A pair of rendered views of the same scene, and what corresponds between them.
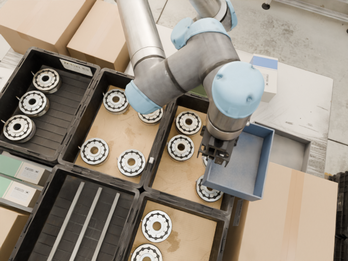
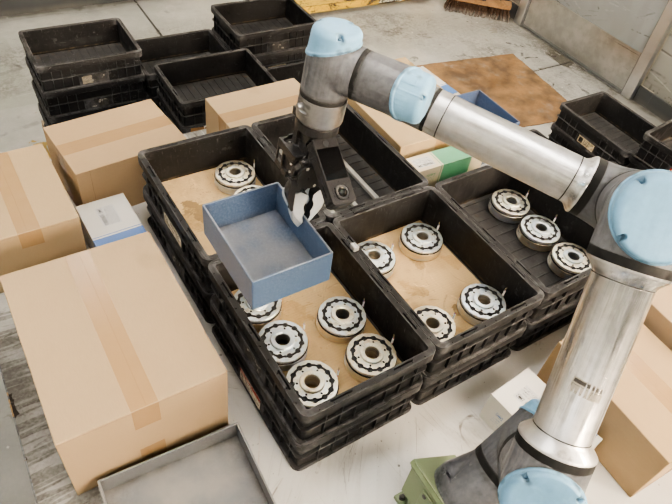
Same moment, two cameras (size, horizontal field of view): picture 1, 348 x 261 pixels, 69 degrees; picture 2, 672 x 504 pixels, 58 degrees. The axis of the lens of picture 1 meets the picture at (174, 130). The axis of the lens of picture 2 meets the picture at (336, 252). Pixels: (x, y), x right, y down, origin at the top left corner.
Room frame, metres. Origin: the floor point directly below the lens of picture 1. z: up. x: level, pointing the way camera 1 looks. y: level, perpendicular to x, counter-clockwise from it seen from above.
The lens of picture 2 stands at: (0.83, -0.64, 1.87)
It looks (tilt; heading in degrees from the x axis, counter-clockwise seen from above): 46 degrees down; 134
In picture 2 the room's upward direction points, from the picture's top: 10 degrees clockwise
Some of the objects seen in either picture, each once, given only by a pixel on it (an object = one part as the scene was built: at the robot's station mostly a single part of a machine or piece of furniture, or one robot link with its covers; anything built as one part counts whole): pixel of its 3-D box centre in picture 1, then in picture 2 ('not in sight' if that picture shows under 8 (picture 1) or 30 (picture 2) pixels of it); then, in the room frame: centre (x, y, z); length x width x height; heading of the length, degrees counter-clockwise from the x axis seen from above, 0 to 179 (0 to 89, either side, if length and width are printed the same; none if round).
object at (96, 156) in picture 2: not in sight; (120, 157); (-0.50, -0.16, 0.78); 0.30 x 0.22 x 0.16; 89
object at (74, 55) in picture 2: not in sight; (89, 90); (-1.48, 0.11, 0.37); 0.40 x 0.30 x 0.45; 82
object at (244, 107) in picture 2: not in sight; (267, 129); (-0.42, 0.26, 0.78); 0.30 x 0.22 x 0.16; 85
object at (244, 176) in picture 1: (237, 157); (265, 242); (0.22, -0.19, 1.10); 0.20 x 0.15 x 0.07; 173
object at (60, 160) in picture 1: (120, 124); (434, 260); (0.32, 0.19, 0.92); 0.40 x 0.30 x 0.02; 174
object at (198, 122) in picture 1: (188, 122); (371, 354); (0.40, -0.05, 0.86); 0.10 x 0.10 x 0.01
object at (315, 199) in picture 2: not in sight; (308, 197); (0.21, -0.10, 1.15); 0.06 x 0.03 x 0.09; 171
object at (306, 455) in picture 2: not in sight; (310, 354); (0.29, -0.10, 0.76); 0.40 x 0.30 x 0.12; 174
